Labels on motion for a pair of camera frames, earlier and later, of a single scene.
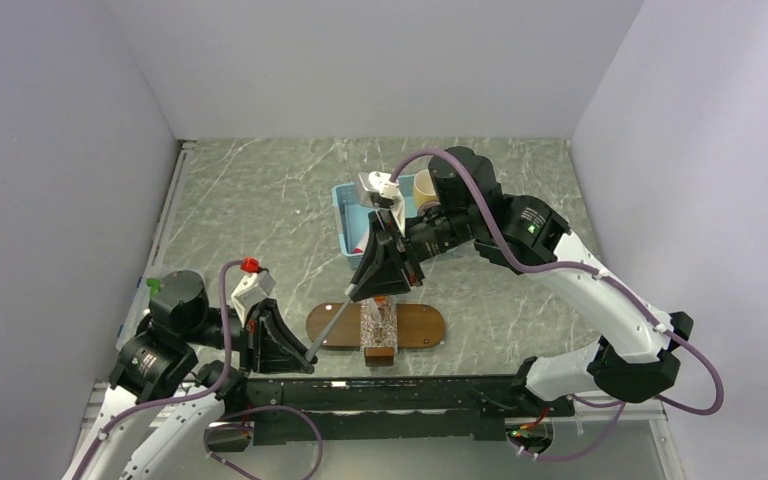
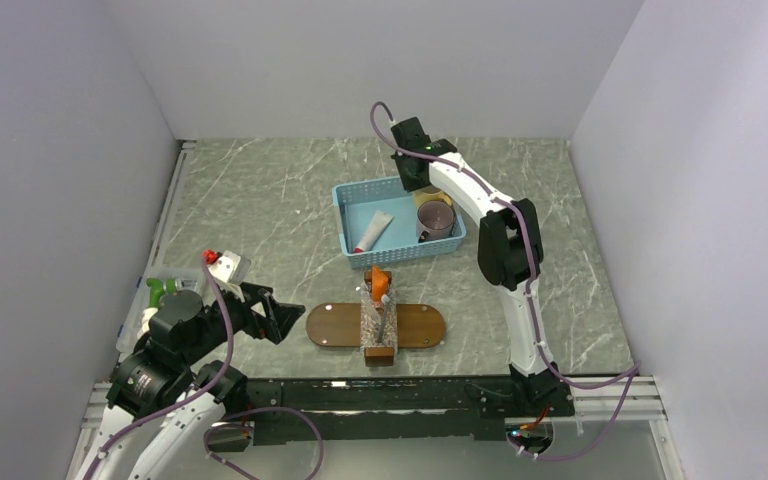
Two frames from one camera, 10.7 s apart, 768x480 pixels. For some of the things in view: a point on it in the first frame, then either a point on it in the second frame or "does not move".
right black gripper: (381, 269) to (409, 185)
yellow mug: (424, 190) does not move
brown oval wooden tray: (418, 325) does not move
